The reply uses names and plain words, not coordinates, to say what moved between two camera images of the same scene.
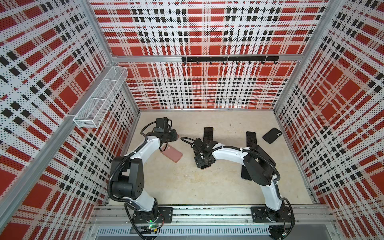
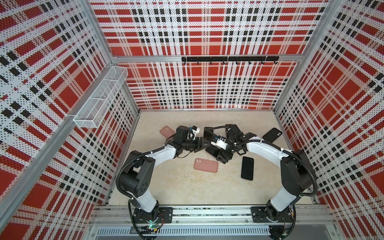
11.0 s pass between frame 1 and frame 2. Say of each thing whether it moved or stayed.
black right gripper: moved
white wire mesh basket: stayed
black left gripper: moved
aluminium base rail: stayed
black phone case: stayed
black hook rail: stayed
